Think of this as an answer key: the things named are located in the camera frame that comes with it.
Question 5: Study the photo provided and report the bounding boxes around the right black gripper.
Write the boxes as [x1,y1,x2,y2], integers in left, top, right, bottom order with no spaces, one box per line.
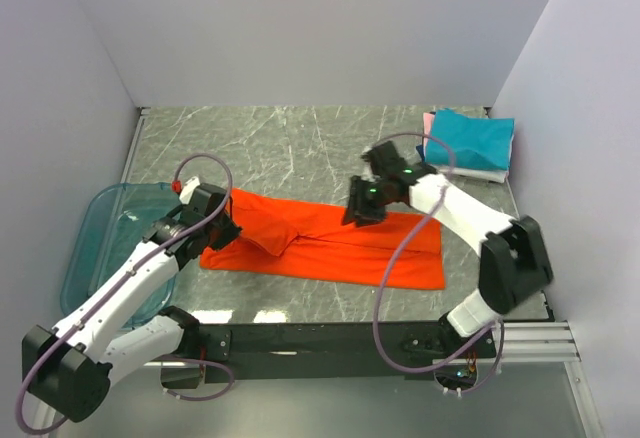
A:
[339,175,390,229]

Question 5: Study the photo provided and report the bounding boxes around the orange t-shirt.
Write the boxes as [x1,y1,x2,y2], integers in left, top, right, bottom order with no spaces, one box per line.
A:
[199,189,421,286]

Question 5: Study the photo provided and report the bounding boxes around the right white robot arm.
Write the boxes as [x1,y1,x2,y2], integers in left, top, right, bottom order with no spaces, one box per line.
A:
[342,140,553,357]

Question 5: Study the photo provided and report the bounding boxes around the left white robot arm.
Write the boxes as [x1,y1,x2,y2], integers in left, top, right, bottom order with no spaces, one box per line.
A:
[19,179,241,423]

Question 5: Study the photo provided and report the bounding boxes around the folded pink t-shirt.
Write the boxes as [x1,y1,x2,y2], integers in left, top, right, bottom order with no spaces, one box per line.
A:
[423,112,435,147]

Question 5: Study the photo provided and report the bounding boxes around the folded teal t-shirt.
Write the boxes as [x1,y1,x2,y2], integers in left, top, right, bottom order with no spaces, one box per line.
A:
[422,109,515,171]

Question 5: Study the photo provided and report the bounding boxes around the blue plastic bin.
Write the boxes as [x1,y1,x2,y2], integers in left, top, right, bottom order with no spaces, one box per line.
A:
[60,183,180,316]

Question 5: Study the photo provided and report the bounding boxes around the black base bar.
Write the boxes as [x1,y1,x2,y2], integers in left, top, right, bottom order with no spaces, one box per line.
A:
[197,321,496,384]

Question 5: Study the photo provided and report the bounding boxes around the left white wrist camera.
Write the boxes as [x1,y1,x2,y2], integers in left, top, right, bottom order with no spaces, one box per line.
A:
[171,176,201,205]

